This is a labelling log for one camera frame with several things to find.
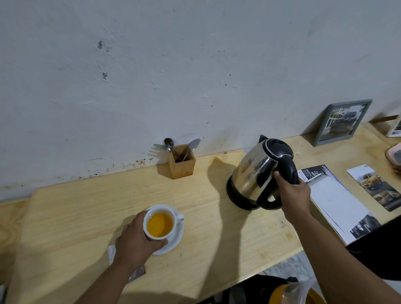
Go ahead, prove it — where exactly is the steel electric kettle black handle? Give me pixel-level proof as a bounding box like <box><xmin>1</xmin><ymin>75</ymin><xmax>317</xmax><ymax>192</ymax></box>
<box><xmin>226</xmin><ymin>135</ymin><xmax>299</xmax><ymax>211</ymax></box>

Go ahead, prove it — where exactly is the white saucer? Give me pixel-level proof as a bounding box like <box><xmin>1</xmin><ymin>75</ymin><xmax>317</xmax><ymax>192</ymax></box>
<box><xmin>146</xmin><ymin>207</ymin><xmax>185</xmax><ymax>256</ymax></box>

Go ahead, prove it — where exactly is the small brochure with vehicle photos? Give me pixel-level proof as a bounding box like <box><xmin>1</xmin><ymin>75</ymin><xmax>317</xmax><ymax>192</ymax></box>
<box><xmin>346</xmin><ymin>164</ymin><xmax>401</xmax><ymax>212</ymax></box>

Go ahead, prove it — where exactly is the yellow round object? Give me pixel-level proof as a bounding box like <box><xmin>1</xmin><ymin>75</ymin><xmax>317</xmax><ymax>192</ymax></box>
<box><xmin>269</xmin><ymin>283</ymin><xmax>327</xmax><ymax>304</ymax></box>

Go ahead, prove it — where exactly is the torn sachet wrapper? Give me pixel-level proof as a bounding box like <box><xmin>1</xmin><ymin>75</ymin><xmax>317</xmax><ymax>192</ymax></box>
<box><xmin>107</xmin><ymin>244</ymin><xmax>146</xmax><ymax>282</ymax></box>

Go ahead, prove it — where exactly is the wooden utensil holder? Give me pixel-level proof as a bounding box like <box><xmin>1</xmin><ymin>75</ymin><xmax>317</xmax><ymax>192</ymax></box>
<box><xmin>168</xmin><ymin>144</ymin><xmax>197</xmax><ymax>180</ymax></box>

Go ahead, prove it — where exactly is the person's right forearm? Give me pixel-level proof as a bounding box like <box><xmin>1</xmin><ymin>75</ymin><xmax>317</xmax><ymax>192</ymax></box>
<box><xmin>290</xmin><ymin>210</ymin><xmax>401</xmax><ymax>304</ymax></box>

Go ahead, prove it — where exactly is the person's left hand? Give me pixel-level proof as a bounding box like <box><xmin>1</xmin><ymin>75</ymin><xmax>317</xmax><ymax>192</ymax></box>
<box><xmin>113</xmin><ymin>211</ymin><xmax>168</xmax><ymax>270</ymax></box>

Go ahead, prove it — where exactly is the black bag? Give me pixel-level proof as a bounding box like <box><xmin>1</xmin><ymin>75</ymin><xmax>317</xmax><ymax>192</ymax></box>
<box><xmin>199</xmin><ymin>275</ymin><xmax>299</xmax><ymax>304</ymax></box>

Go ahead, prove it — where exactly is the pink object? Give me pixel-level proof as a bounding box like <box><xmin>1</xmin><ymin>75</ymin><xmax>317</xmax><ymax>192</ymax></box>
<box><xmin>384</xmin><ymin>142</ymin><xmax>401</xmax><ymax>173</ymax></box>

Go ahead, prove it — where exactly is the person's black clothing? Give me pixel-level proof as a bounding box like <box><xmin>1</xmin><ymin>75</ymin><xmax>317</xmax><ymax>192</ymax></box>
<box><xmin>345</xmin><ymin>215</ymin><xmax>401</xmax><ymax>281</ymax></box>

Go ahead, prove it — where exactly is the clear plastic bag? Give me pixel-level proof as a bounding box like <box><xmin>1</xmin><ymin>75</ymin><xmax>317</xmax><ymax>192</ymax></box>
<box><xmin>281</xmin><ymin>278</ymin><xmax>317</xmax><ymax>304</ymax></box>

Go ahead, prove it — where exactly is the steel spoon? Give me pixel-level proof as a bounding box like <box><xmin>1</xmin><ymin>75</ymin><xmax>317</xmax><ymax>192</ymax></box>
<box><xmin>183</xmin><ymin>138</ymin><xmax>201</xmax><ymax>161</ymax></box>
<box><xmin>164</xmin><ymin>138</ymin><xmax>181</xmax><ymax>161</ymax></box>

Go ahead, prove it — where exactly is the orange tea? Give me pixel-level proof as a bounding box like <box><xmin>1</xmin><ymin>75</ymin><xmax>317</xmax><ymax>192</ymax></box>
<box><xmin>147</xmin><ymin>213</ymin><xmax>174</xmax><ymax>238</ymax></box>

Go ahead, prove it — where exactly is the white tea cup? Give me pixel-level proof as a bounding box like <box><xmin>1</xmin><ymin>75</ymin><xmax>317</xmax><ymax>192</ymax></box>
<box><xmin>143</xmin><ymin>204</ymin><xmax>185</xmax><ymax>241</ymax></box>

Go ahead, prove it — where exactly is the grey picture frame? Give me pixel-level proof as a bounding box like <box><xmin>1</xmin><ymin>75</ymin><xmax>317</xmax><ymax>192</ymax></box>
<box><xmin>313</xmin><ymin>99</ymin><xmax>373</xmax><ymax>147</ymax></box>

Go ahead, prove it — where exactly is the large white dark brochure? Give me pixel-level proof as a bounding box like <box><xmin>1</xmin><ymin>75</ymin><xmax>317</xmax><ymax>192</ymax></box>
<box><xmin>298</xmin><ymin>165</ymin><xmax>382</xmax><ymax>246</ymax></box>

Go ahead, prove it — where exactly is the person's left forearm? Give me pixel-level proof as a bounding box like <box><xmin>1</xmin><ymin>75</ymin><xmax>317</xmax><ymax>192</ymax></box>
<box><xmin>75</xmin><ymin>261</ymin><xmax>140</xmax><ymax>304</ymax></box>

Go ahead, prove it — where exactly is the person's right hand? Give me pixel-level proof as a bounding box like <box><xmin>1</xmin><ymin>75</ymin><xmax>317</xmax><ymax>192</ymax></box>
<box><xmin>273</xmin><ymin>171</ymin><xmax>312</xmax><ymax>222</ymax></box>

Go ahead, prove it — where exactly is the white picture frame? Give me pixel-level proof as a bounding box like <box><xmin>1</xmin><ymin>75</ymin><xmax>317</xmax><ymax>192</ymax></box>
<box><xmin>386</xmin><ymin>114</ymin><xmax>401</xmax><ymax>138</ymax></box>

